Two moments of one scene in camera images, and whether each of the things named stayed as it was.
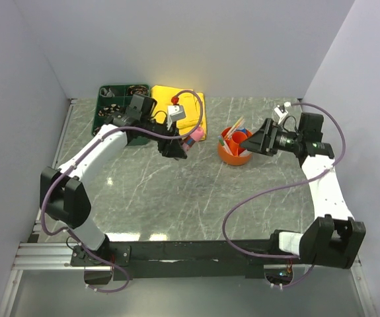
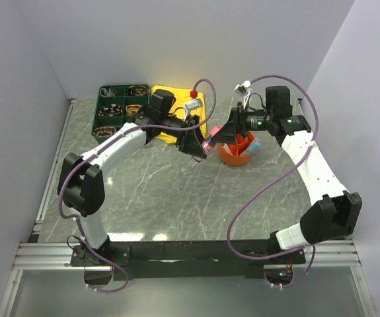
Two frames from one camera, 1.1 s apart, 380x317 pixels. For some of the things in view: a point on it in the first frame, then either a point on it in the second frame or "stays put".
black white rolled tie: (109, 109) stays put
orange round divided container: (228, 148) stays put
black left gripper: (172, 148) -> (191, 142)
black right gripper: (263, 140) -> (236, 124)
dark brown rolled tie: (137, 89) stays put
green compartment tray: (115, 98) stays put
